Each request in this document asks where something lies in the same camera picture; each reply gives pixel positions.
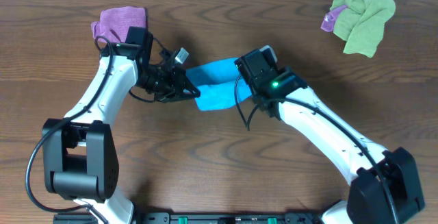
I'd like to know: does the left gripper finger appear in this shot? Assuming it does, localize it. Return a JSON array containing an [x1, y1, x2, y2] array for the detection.
[[177, 69, 201, 96], [154, 90, 201, 103]]

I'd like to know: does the blue microfiber cloth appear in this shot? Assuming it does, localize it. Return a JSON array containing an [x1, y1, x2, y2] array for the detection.
[[186, 58, 240, 111]]

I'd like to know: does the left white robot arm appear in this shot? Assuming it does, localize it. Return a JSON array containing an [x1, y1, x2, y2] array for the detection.
[[37, 27, 201, 223]]

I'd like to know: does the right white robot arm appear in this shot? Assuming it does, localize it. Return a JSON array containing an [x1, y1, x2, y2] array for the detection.
[[234, 46, 425, 223]]

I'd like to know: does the folded purple cloth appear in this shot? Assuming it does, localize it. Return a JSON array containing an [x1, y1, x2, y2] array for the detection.
[[91, 6, 148, 42]]

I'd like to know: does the small purple cloth under green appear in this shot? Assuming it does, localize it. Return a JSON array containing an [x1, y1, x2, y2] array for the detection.
[[320, 4, 348, 32]]

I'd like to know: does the green crumpled cloth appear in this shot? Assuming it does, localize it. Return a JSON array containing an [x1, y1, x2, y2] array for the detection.
[[330, 0, 396, 58]]

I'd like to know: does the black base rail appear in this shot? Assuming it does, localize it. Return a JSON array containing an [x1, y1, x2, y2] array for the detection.
[[53, 211, 326, 224]]

